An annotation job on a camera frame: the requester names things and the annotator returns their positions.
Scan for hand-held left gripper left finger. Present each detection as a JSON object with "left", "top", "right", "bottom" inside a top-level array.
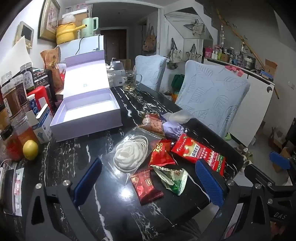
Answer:
[{"left": 25, "top": 159, "right": 103, "bottom": 241}]

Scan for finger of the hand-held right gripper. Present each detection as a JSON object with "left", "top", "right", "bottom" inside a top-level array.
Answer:
[
  {"left": 244, "top": 163, "right": 281, "bottom": 186},
  {"left": 269, "top": 151, "right": 296, "bottom": 175}
]

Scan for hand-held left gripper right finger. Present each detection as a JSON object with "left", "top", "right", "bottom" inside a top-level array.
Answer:
[{"left": 195, "top": 159, "right": 271, "bottom": 241}]

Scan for large red snack packet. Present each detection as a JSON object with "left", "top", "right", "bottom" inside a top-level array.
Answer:
[{"left": 171, "top": 133, "right": 226, "bottom": 177}]

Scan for green triangular packet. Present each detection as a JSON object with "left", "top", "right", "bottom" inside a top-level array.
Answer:
[{"left": 150, "top": 165, "right": 188, "bottom": 196}]

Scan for clear packet white rolls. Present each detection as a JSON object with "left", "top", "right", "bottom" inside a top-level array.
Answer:
[{"left": 102, "top": 128, "right": 162, "bottom": 180}]

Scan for red triangular packet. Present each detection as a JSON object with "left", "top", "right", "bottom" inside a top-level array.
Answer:
[{"left": 149, "top": 139, "right": 176, "bottom": 166}]

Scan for dark red small packet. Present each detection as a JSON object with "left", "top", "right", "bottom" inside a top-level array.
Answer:
[{"left": 129, "top": 169, "right": 164, "bottom": 206}]

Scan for purple tasselled sachet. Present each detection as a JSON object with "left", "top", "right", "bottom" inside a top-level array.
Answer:
[{"left": 162, "top": 122, "right": 185, "bottom": 141}]

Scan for lavender gift box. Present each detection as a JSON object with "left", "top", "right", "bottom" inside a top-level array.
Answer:
[{"left": 49, "top": 50, "right": 123, "bottom": 142}]

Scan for clear packet pale pastry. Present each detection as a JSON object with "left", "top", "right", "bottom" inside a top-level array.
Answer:
[{"left": 161, "top": 109, "right": 197, "bottom": 124}]

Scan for nuts snack packet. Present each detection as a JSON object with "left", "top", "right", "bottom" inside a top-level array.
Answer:
[{"left": 138, "top": 113, "right": 166, "bottom": 137}]

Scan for floor cardboard boxes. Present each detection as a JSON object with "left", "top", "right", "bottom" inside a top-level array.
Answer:
[{"left": 268, "top": 126, "right": 296, "bottom": 173}]

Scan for pair of slippers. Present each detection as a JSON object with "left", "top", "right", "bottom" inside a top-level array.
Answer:
[{"left": 238, "top": 144, "right": 253, "bottom": 160}]

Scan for white counter cabinet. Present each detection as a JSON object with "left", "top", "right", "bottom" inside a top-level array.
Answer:
[{"left": 203, "top": 57, "right": 275, "bottom": 147}]

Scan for yellow lemon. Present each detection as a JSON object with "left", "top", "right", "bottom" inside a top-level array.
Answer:
[{"left": 22, "top": 140, "right": 39, "bottom": 161}]

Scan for blue white small box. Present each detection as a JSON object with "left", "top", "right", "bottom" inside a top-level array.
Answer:
[{"left": 30, "top": 104, "right": 53, "bottom": 144}]

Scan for white sachet strip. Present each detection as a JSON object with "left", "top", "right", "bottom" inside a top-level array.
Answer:
[{"left": 14, "top": 169, "right": 23, "bottom": 217}]

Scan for orange filled jar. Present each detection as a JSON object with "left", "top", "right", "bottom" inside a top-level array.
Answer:
[{"left": 11, "top": 115, "right": 40, "bottom": 149}]

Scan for black phone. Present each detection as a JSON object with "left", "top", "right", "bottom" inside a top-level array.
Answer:
[{"left": 3, "top": 169, "right": 15, "bottom": 215}]

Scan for red filled jar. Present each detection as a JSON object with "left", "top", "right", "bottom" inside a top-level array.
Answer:
[{"left": 0, "top": 130, "right": 23, "bottom": 163}]

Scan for large light blue covered chair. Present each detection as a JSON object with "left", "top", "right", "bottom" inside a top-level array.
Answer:
[{"left": 174, "top": 60, "right": 251, "bottom": 139}]

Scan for small cardboard box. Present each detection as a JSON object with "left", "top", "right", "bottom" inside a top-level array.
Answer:
[{"left": 264, "top": 59, "right": 278, "bottom": 75}]

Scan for blue tube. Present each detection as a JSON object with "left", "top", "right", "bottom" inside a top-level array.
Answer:
[{"left": 26, "top": 94, "right": 38, "bottom": 115}]

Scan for red plastic stool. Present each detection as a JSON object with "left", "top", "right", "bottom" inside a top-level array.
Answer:
[{"left": 27, "top": 86, "right": 52, "bottom": 112}]

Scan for pink clips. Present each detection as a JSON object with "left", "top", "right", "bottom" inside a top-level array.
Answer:
[{"left": 224, "top": 65, "right": 244, "bottom": 77}]

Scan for white cartoon figurine cup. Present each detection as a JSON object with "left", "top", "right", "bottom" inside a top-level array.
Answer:
[{"left": 106, "top": 66, "right": 115, "bottom": 87}]

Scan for green bag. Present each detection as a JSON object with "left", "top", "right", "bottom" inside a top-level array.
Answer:
[{"left": 171, "top": 74, "right": 185, "bottom": 93}]

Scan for glass mug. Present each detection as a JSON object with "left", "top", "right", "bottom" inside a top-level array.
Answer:
[{"left": 121, "top": 70, "right": 143, "bottom": 92}]

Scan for white carton box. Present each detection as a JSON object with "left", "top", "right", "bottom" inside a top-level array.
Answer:
[{"left": 109, "top": 61, "right": 125, "bottom": 88}]

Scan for black carton box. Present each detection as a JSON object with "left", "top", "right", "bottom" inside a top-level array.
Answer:
[{"left": 31, "top": 68, "right": 57, "bottom": 109}]

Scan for brown filled jar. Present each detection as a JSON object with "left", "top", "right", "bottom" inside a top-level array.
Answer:
[{"left": 1, "top": 75, "right": 29, "bottom": 118}]

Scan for row of assorted bottles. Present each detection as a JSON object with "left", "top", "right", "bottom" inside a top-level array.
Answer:
[{"left": 205, "top": 45, "right": 257, "bottom": 70}]

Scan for clear jar dark label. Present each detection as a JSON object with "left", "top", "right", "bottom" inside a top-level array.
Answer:
[{"left": 20, "top": 62, "right": 35, "bottom": 90}]

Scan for brown snack bag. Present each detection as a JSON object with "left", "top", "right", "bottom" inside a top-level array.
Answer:
[{"left": 40, "top": 47, "right": 64, "bottom": 92}]

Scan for small light blue covered chair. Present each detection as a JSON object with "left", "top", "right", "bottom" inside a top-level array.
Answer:
[{"left": 134, "top": 55, "right": 167, "bottom": 92}]

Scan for bamboo pole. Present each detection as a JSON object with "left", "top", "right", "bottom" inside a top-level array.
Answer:
[{"left": 216, "top": 8, "right": 280, "bottom": 99}]

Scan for printed canvas tote bag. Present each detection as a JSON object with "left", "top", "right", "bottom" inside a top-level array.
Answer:
[
  {"left": 168, "top": 38, "right": 183, "bottom": 63},
  {"left": 186, "top": 44, "right": 204, "bottom": 62}
]

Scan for white fridge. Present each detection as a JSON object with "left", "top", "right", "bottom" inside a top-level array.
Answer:
[{"left": 57, "top": 35, "right": 105, "bottom": 64}]

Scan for dark wooden door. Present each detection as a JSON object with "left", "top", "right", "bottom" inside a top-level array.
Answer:
[{"left": 101, "top": 28, "right": 127, "bottom": 60}]

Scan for white paper sheet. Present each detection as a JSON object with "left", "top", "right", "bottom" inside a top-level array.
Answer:
[{"left": 0, "top": 36, "right": 33, "bottom": 79}]

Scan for yellow pot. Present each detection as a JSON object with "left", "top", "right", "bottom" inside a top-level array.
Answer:
[{"left": 55, "top": 22, "right": 87, "bottom": 45}]

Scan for brown tote bag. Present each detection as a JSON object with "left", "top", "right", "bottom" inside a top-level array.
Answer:
[{"left": 142, "top": 25, "right": 158, "bottom": 52}]

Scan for green electric kettle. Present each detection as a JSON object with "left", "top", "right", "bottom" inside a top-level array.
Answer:
[{"left": 81, "top": 17, "right": 99, "bottom": 38}]

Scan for grey hanging bag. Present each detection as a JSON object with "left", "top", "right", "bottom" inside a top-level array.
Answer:
[{"left": 184, "top": 20, "right": 206, "bottom": 35}]

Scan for clear plastic bag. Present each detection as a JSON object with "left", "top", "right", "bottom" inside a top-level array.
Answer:
[{"left": 62, "top": 13, "right": 75, "bottom": 24}]

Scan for gold framed picture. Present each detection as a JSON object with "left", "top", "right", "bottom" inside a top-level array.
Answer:
[{"left": 38, "top": 0, "right": 61, "bottom": 43}]

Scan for wall intercom panel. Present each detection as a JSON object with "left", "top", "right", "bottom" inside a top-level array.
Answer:
[{"left": 13, "top": 21, "right": 35, "bottom": 49}]

